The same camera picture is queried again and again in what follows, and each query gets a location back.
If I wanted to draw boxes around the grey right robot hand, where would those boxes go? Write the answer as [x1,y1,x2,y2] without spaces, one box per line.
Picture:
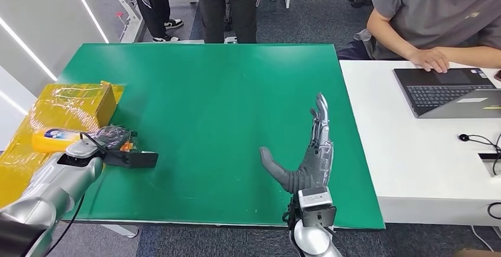
[259,92,335,194]

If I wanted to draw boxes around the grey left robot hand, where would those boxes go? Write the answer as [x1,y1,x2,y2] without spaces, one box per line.
[88,125,138,153]

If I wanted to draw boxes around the orange bottle with clear cap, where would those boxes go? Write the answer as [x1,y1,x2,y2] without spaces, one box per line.
[31,127,137,154]

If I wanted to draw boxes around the yellow taped cardboard box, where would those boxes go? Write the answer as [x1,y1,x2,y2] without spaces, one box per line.
[0,80,126,210]

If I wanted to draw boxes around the white table leg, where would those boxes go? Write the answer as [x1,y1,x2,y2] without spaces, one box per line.
[100,223,140,239]

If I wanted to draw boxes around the white desk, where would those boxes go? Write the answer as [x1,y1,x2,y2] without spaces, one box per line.
[338,60,501,227]

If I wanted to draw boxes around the person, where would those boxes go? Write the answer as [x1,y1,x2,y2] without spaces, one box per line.
[118,0,184,43]
[187,0,275,45]
[337,0,501,74]

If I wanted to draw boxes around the dark grey laptop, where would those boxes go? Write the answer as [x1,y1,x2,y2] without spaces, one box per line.
[392,67,501,120]

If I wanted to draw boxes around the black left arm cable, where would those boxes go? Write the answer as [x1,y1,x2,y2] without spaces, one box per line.
[43,131,108,257]

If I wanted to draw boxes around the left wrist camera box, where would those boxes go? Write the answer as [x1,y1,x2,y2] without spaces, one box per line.
[102,149,160,170]

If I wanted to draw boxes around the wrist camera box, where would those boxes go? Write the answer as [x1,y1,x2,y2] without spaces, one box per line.
[297,186,338,229]
[102,149,160,170]

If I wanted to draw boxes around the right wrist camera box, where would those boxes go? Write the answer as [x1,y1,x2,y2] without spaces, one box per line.
[297,186,338,229]

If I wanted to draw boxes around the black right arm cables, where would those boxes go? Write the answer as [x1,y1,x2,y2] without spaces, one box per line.
[282,198,301,257]

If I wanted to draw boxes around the white metal frame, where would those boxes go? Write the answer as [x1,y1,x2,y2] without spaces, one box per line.
[83,0,147,44]

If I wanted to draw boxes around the white wall light strip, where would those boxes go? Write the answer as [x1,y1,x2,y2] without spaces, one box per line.
[64,0,110,45]
[0,15,58,82]

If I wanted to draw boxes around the black cable with round plug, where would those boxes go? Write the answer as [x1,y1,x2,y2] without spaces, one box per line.
[458,132,501,177]

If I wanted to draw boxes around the black cable loop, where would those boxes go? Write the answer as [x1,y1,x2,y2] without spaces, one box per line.
[487,201,501,221]

